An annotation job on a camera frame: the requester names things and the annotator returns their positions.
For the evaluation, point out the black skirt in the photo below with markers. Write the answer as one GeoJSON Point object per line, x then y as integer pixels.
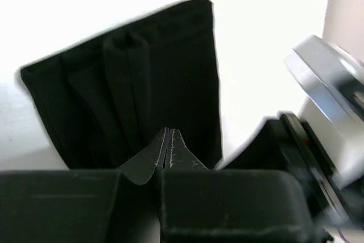
{"type": "Point", "coordinates": [103, 101]}

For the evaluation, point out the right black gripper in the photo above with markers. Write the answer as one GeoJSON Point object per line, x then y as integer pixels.
{"type": "Point", "coordinates": [289, 144]}

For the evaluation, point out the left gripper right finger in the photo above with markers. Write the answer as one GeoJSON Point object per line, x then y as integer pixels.
{"type": "Point", "coordinates": [178, 156]}

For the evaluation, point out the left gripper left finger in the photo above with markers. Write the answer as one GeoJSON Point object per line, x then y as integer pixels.
{"type": "Point", "coordinates": [141, 167]}

